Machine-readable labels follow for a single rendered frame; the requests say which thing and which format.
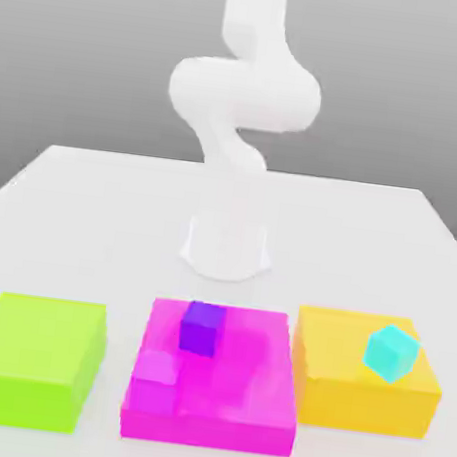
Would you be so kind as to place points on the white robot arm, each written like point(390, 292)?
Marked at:
point(245, 93)

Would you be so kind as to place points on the small purple cube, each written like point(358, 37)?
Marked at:
point(200, 329)

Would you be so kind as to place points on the small magenta cube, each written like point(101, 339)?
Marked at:
point(155, 382)

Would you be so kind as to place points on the small cyan cube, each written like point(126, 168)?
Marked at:
point(390, 353)

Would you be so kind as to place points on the large magenta box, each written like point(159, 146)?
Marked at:
point(234, 374)

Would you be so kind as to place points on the large orange box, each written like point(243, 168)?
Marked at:
point(333, 362)

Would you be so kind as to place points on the large lime green box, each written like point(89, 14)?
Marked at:
point(27, 357)

